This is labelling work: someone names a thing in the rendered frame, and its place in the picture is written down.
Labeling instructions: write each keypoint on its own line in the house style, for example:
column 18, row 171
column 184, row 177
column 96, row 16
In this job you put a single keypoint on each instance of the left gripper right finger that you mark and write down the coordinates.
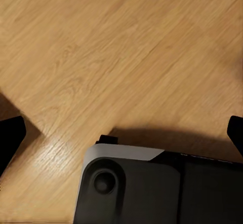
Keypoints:
column 235, row 132

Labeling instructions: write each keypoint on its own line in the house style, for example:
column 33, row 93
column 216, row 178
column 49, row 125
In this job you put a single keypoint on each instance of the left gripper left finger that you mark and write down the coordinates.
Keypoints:
column 12, row 133

